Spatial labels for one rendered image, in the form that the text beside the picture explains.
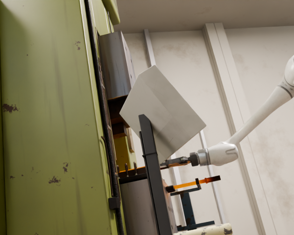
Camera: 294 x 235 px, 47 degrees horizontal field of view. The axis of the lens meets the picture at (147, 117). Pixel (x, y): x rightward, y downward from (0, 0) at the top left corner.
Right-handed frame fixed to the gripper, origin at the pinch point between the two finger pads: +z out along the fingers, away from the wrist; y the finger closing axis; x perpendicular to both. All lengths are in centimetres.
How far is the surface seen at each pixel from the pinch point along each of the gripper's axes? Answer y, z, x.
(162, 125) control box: -64, -9, 1
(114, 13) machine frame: 36, 19, 130
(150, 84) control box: -75, -8, 13
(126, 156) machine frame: 22.5, 21.6, 13.9
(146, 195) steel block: -16.0, 7.4, -16.1
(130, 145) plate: 24.5, 18.4, 20.7
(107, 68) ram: -17, 18, 54
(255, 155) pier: 309, -107, 52
